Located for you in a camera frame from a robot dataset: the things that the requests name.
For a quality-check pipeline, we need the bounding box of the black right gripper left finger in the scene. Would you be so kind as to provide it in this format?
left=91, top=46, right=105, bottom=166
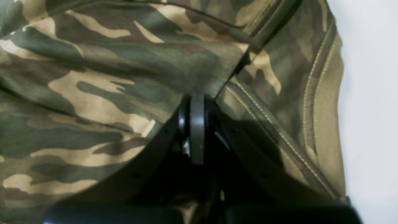
left=42, top=95, right=192, bottom=224

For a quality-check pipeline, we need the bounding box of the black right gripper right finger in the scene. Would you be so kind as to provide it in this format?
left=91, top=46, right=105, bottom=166
left=190, top=93, right=361, bottom=224

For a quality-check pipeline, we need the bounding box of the camouflage T-shirt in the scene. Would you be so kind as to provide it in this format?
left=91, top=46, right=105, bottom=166
left=1, top=0, right=346, bottom=224

